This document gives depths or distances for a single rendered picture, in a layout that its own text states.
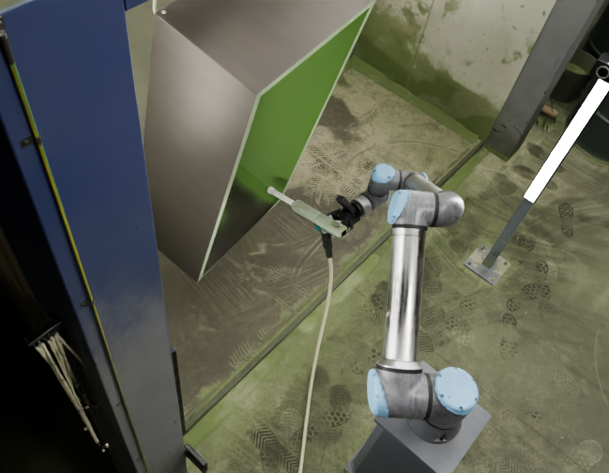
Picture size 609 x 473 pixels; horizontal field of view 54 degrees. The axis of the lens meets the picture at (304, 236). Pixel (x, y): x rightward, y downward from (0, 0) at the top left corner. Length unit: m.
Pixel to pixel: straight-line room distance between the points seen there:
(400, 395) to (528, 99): 2.29
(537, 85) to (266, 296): 1.94
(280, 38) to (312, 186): 1.86
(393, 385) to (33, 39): 1.54
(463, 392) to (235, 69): 1.20
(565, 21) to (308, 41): 2.03
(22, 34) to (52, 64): 0.05
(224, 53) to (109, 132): 0.83
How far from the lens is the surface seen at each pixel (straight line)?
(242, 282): 3.07
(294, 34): 1.76
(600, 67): 2.57
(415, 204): 1.98
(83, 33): 0.75
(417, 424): 2.19
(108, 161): 0.89
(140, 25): 3.32
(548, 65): 3.67
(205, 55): 1.64
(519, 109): 3.87
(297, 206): 2.55
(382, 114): 4.03
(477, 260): 3.49
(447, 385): 2.01
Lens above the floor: 2.66
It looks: 53 degrees down
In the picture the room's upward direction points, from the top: 11 degrees clockwise
